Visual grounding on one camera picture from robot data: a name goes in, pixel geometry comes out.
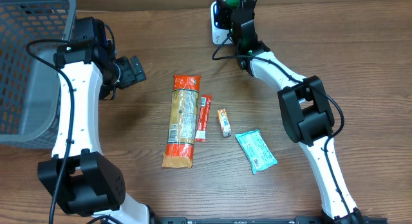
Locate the long orange pasta packet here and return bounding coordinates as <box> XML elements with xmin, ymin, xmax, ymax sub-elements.
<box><xmin>162</xmin><ymin>75</ymin><xmax>201</xmax><ymax>168</ymax></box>

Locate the red snack stick packet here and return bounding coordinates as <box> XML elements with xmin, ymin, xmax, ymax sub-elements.
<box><xmin>195</xmin><ymin>95</ymin><xmax>212</xmax><ymax>142</ymax></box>

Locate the teal wet wipes pack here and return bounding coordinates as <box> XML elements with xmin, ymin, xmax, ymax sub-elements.
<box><xmin>235</xmin><ymin>129</ymin><xmax>278</xmax><ymax>175</ymax></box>

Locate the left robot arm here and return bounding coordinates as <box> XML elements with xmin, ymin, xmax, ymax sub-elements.
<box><xmin>32</xmin><ymin>34</ymin><xmax>158</xmax><ymax>223</ymax></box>

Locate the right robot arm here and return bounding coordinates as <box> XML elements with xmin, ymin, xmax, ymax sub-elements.
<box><xmin>211</xmin><ymin>0</ymin><xmax>365</xmax><ymax>223</ymax></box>

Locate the white barcode scanner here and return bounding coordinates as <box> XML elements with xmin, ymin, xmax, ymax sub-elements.
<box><xmin>210</xmin><ymin>1</ymin><xmax>230</xmax><ymax>44</ymax></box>

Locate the grey plastic mesh basket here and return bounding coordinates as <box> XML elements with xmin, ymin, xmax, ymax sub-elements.
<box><xmin>1</xmin><ymin>0</ymin><xmax>77</xmax><ymax>149</ymax></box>

